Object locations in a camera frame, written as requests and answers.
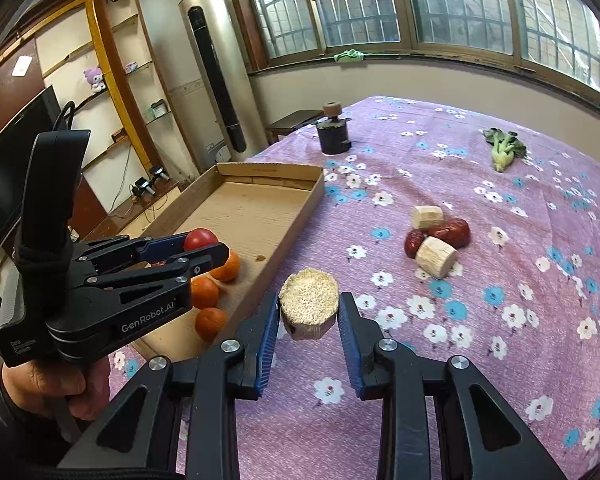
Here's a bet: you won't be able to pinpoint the orange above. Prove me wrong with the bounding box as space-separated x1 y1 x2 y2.
190 277 221 310
209 251 242 283
195 307 229 343

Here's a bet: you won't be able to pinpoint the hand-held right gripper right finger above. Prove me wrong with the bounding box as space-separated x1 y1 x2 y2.
337 291 568 480

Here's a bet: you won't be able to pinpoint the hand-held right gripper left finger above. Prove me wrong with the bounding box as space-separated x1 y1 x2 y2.
57 290 283 480

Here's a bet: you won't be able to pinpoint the tower air conditioner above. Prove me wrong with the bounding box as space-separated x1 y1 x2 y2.
178 0 261 163

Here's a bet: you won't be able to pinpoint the black devices with cables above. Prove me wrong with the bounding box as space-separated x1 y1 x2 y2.
130 166 170 201

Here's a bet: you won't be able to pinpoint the black cylinder with wooden knob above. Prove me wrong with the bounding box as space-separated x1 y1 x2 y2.
316 101 352 156

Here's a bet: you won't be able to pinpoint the large red date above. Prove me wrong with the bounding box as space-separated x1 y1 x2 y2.
427 218 471 250

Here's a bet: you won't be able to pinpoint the small red date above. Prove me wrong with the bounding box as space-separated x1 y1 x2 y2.
404 229 427 259

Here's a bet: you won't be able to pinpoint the dark wooden bench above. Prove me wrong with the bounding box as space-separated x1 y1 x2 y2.
265 110 326 146

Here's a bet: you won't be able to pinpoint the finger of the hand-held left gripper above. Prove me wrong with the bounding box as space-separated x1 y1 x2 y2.
79 242 230 311
77 232 193 266

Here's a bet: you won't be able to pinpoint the cardboard box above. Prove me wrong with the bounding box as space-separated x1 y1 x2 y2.
115 161 327 363

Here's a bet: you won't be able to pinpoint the barred wooden-frame window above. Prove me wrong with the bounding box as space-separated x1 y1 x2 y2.
225 0 600 116

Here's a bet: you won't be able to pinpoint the yellow-framed wall shelf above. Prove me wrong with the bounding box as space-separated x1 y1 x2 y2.
30 0 201 241

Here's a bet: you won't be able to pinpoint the purple floral tablecloth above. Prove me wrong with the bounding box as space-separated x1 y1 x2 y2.
107 95 600 480

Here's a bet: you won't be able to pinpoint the black television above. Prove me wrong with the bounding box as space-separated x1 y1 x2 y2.
0 85 83 256

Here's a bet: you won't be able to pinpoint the peeled sugarcane piece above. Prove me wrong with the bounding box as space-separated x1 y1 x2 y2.
411 205 445 232
415 236 458 279
278 269 340 342

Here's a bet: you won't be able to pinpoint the green bok choy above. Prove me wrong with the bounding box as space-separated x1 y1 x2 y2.
482 128 527 173

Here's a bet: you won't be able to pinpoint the person's left forearm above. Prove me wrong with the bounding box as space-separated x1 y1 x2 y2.
0 375 81 466

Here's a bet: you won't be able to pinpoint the red tomato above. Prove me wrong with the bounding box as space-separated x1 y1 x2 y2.
184 228 219 252

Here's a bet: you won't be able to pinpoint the person's left hand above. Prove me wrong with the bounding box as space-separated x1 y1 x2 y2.
0 355 111 423

